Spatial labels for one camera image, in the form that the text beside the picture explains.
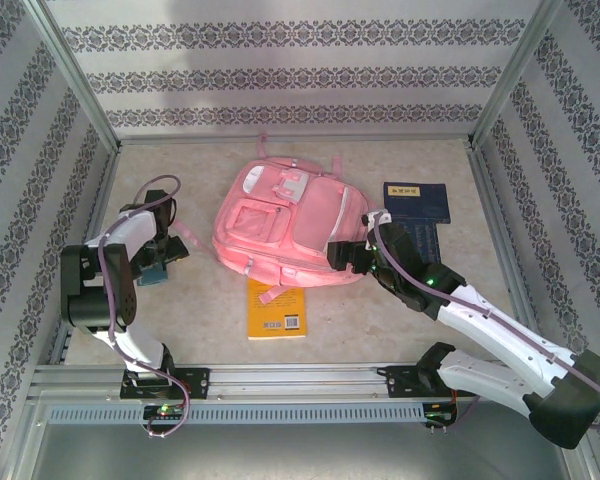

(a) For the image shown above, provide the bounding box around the grey teal notebook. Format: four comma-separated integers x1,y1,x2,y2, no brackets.
137,264,170,288

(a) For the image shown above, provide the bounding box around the dark blue book yellow label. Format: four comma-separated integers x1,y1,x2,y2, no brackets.
382,182,454,226

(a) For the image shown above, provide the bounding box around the pink school backpack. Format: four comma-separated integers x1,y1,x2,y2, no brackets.
172,132,374,306

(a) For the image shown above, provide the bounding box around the yellow paperback book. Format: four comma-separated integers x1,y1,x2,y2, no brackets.
247,277,307,341

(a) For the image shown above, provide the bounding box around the grey sheet metal panel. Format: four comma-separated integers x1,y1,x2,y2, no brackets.
29,423,581,480

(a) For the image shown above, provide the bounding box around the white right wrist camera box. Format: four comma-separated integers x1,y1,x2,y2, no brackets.
361,209,394,227

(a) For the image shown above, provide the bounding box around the aluminium frame side rail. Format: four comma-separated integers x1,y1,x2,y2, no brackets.
49,149,122,366
468,148,549,362

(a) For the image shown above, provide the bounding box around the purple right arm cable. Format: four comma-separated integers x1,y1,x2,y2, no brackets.
369,222,600,436

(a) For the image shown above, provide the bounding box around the aluminium frame crossbar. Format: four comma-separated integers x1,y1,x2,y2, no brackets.
117,133,474,147

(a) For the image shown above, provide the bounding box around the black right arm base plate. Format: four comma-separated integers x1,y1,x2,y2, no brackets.
385,364,479,400

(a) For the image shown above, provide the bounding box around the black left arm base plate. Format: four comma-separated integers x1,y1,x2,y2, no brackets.
119,367,211,401

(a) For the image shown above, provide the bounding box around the aluminium mounting rail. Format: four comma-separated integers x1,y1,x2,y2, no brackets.
29,363,566,402

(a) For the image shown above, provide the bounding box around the aluminium frame post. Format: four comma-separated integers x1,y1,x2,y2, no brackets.
23,0,122,152
467,0,565,150

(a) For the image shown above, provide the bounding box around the grey slotted cable duct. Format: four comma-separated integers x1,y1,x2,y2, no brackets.
47,403,426,425

